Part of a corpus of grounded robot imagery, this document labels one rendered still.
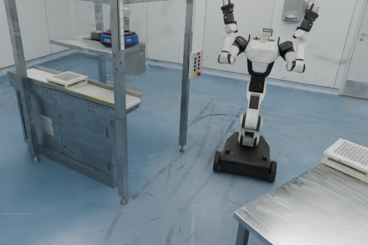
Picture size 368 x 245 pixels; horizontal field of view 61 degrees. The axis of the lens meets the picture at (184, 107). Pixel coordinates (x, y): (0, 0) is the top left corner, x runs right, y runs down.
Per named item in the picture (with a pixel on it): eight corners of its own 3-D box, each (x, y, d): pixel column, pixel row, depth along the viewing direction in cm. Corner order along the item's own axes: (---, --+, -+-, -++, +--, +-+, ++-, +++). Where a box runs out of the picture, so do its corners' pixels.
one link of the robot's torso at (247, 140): (239, 134, 323) (241, 109, 283) (258, 137, 318) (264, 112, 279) (236, 147, 315) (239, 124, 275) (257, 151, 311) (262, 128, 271)
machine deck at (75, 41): (145, 48, 237) (145, 44, 236) (111, 58, 207) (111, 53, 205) (86, 37, 264) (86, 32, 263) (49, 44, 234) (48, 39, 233)
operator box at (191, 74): (200, 75, 309) (202, 50, 299) (193, 80, 296) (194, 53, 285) (195, 74, 312) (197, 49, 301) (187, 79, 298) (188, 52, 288)
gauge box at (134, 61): (145, 72, 245) (145, 47, 237) (137, 75, 237) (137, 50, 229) (124, 67, 255) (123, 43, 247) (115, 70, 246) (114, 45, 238)
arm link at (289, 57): (286, 75, 255) (280, 58, 270) (300, 78, 257) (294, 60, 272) (292, 65, 247) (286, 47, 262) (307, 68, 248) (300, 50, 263)
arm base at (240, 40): (228, 52, 287) (231, 45, 293) (240, 59, 286) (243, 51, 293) (233, 41, 275) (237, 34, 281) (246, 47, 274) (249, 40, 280)
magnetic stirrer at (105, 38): (139, 44, 235) (139, 31, 231) (121, 48, 217) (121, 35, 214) (119, 40, 243) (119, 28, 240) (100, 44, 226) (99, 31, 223)
